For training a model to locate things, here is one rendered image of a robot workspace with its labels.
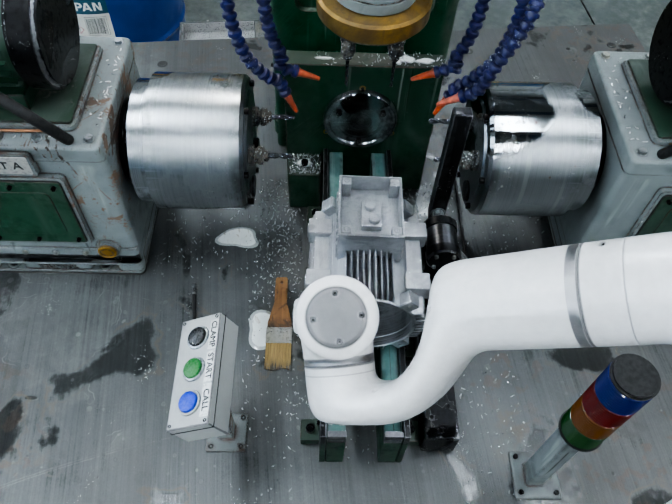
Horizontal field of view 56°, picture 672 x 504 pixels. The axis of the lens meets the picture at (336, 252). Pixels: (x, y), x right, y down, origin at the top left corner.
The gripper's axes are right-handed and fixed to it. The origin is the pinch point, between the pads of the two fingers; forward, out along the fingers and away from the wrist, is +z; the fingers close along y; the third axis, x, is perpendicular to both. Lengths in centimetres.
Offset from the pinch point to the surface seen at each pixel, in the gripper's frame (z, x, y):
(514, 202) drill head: 18.0, 20.2, 33.3
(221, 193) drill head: 17.4, 20.6, -18.9
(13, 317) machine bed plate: 32, -2, -61
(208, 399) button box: -5.9, -11.7, -16.4
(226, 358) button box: -0.4, -6.6, -14.9
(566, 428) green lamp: -4.4, -15.5, 33.2
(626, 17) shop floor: 211, 149, 153
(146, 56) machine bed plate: 72, 67, -48
